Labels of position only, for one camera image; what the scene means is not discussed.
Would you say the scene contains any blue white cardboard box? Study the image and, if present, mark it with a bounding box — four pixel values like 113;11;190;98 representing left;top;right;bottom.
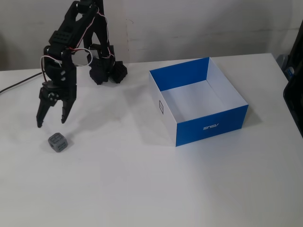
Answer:
148;56;249;148

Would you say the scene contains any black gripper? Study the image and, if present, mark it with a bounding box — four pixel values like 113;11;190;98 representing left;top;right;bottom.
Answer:
36;50;78;128

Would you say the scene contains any black power cable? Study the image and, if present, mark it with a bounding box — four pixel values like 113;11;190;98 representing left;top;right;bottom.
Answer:
0;72;42;94

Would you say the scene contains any gray block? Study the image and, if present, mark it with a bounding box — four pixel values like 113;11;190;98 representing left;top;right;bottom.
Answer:
48;132;69;153

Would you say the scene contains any gray object blue label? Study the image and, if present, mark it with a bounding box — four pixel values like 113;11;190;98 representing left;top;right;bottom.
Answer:
276;54;294;80

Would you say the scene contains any white servo cable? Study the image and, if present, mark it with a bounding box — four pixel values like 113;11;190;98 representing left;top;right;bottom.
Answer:
40;47;93;80

